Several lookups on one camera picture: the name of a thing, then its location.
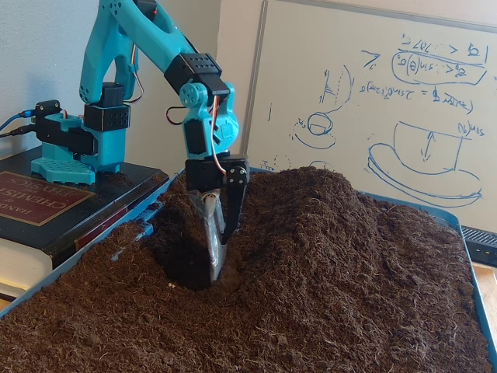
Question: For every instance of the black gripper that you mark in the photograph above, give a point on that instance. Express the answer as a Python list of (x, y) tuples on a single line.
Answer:
[(201, 173)]

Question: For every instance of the brown soil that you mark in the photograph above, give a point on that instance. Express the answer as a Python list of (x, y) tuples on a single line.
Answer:
[(330, 279)]

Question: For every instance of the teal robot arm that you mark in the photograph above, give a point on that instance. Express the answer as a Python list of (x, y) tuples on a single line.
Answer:
[(101, 50)]

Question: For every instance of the black chemistry physics handbook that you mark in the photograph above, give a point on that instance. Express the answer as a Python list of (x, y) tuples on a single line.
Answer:
[(97, 202)]

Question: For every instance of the whiteboard with blue drawings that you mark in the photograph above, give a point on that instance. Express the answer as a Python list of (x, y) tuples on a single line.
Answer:
[(388, 116)]

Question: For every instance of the blue plastic tray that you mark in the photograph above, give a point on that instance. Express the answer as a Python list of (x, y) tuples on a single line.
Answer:
[(31, 288)]

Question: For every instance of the black grille device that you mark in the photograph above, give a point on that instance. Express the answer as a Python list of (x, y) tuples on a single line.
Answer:
[(483, 248)]

